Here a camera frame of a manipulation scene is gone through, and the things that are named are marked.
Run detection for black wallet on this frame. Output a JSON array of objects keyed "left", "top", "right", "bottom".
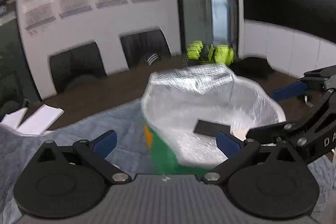
[{"left": 194, "top": 120, "right": 231, "bottom": 137}]

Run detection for green insulated bag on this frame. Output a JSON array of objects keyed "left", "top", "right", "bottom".
[{"left": 141, "top": 64, "right": 286, "bottom": 176}]

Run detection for white power adapter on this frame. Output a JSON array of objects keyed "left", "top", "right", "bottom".
[{"left": 232, "top": 129, "right": 248, "bottom": 141}]

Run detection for grey fleece blanket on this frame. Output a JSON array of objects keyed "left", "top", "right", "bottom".
[{"left": 0, "top": 100, "right": 336, "bottom": 224}]

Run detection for white papers on table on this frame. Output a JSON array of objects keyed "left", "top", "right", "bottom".
[{"left": 1, "top": 105, "right": 64, "bottom": 136}]

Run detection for yellow black glove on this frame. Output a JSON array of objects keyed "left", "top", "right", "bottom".
[{"left": 186, "top": 40, "right": 235, "bottom": 66}]

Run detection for black office chair right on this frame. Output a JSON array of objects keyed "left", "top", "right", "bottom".
[{"left": 120, "top": 28, "right": 171, "bottom": 69}]

